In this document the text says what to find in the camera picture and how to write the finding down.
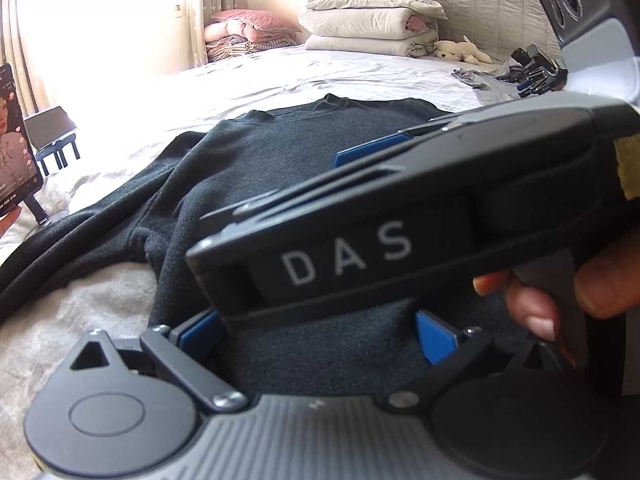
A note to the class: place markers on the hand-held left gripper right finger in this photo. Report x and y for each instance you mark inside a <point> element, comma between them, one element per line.
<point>435,337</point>

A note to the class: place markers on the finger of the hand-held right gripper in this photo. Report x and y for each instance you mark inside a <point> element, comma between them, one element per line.
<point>325,240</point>
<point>370,149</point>

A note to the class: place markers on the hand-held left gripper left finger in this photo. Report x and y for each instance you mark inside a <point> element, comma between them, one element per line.
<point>197,332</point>

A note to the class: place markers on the black sweater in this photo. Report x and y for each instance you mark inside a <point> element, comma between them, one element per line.
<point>240,160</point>

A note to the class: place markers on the person's right hand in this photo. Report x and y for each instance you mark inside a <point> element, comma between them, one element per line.
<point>610,280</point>

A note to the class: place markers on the bed with grey sheet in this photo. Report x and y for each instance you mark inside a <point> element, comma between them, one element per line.
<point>325,75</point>

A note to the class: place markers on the spare hand-held gripper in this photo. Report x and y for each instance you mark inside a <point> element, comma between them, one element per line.
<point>537,72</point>

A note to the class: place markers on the grey garment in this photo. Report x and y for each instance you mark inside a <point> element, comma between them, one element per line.
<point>470,79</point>

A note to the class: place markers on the white plush toy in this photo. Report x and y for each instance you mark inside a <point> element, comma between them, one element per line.
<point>460,51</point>

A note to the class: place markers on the striped folded blankets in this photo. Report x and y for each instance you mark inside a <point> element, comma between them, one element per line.
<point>250,49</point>

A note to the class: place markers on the pink pillow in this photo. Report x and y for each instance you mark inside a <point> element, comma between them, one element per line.
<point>250,22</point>

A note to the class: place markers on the grey quilted headboard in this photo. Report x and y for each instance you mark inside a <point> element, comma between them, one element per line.
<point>490,0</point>

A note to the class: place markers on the round-base phone stand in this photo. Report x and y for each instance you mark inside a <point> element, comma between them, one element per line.
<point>42,215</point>

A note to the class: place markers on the grey star-print curtain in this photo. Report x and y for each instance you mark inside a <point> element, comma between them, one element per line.
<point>10,35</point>
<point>222,5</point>

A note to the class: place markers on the small black tablet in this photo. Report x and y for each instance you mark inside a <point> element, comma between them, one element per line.
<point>50,127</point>

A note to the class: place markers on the black smartphone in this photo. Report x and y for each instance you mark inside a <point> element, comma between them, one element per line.
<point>17,140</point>

